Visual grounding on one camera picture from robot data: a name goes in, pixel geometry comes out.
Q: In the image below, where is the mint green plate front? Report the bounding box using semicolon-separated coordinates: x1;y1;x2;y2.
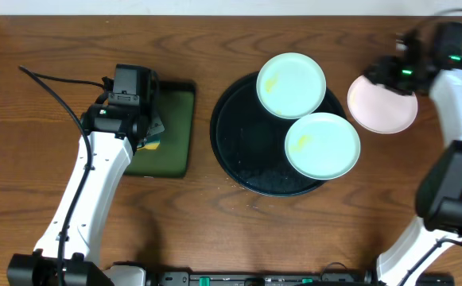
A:
285;113;361;180

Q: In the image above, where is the round black serving tray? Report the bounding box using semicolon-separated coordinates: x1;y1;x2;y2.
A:
210;72;324;197

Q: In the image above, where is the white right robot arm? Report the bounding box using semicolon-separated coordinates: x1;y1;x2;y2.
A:
364;21;462;285

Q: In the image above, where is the mint green plate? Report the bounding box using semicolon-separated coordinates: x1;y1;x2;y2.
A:
256;52;327;120
285;113;361;180

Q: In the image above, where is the black rectangular water tray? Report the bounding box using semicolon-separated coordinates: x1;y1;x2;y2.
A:
125;81;196;178

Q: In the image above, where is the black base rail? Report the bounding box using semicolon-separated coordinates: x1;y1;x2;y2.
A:
95;261;456;286

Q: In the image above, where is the green and yellow sponge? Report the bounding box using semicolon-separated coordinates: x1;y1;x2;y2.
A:
137;134;161;150

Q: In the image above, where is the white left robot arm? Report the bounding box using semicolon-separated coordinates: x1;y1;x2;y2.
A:
6;64;160;285

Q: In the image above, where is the pale pink plate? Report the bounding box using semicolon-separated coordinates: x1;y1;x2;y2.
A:
347;75;418;134

